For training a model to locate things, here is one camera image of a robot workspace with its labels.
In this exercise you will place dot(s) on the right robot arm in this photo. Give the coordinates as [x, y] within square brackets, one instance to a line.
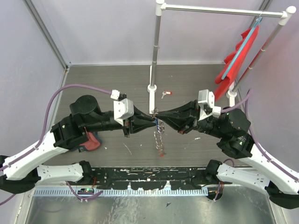
[231, 126]

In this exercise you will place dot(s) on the white clothes rack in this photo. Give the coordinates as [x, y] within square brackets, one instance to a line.
[161, 6]

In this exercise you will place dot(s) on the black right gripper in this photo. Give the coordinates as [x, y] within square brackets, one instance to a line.
[184, 118]

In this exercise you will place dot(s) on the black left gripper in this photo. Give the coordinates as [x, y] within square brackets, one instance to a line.
[135, 125]

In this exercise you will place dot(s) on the metal disc with keyrings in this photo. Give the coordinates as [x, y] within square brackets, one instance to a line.
[158, 132]

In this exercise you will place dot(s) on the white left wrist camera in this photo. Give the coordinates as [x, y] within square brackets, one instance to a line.
[123, 107]

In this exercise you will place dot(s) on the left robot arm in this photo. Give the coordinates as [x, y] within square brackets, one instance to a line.
[78, 131]

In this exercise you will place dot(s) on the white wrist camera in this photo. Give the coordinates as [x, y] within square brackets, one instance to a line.
[123, 107]
[208, 102]

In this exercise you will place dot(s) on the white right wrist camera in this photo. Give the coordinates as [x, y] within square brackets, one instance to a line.
[208, 102]

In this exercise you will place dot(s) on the red cloth on hanger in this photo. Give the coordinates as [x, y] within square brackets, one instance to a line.
[233, 62]

